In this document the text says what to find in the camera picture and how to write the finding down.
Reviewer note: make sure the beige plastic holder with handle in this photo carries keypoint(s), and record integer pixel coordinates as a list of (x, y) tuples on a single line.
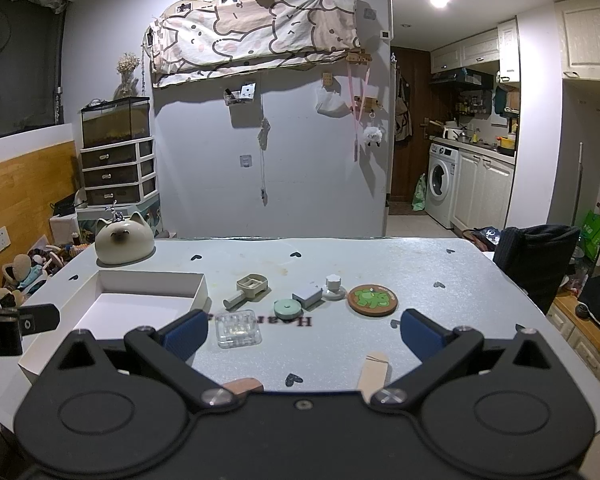
[(249, 288)]

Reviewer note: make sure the patterned fabric wall cover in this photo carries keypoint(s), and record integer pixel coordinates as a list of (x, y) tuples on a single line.
[(195, 40)]

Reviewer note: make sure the glass fish tank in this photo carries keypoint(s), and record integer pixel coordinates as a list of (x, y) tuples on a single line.
[(115, 121)]

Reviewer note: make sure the brown wedge-shaped wooden block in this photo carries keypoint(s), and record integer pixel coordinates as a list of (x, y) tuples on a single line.
[(243, 386)]

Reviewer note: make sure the mint green round tape measure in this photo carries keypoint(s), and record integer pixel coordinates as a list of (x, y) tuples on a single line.
[(287, 309)]

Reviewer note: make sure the cork coaster green elephant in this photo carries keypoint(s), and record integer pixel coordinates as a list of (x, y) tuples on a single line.
[(372, 300)]

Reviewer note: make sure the white shallow tray box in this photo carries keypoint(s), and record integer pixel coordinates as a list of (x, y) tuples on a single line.
[(112, 302)]

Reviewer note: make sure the white washing machine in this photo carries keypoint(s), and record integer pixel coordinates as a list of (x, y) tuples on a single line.
[(440, 181)]

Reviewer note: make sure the cream cat-shaped ceramic jar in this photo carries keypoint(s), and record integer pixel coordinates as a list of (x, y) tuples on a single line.
[(123, 241)]

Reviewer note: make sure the white cube charger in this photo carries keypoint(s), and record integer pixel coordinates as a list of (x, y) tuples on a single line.
[(308, 295)]

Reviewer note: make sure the white drawer cabinet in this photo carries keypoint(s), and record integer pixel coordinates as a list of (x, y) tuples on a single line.
[(124, 173)]

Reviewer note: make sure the white suction knob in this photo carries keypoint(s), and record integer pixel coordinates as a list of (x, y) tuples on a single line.
[(333, 291)]

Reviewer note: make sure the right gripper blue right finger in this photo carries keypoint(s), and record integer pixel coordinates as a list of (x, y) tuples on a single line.
[(444, 355)]

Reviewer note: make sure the black chair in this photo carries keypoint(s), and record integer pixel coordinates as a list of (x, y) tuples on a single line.
[(536, 259)]

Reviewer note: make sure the white kitchen base cabinets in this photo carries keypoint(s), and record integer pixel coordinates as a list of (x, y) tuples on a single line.
[(483, 184)]

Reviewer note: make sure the light wooden stick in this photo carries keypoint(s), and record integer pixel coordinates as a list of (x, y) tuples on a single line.
[(373, 374)]

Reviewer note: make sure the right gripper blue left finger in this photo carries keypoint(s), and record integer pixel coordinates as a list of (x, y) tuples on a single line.
[(162, 355)]

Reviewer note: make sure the white plush sheep toy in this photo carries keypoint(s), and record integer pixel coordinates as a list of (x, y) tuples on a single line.
[(374, 136)]

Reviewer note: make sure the clear plastic soap dish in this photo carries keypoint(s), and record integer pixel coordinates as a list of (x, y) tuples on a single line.
[(237, 329)]

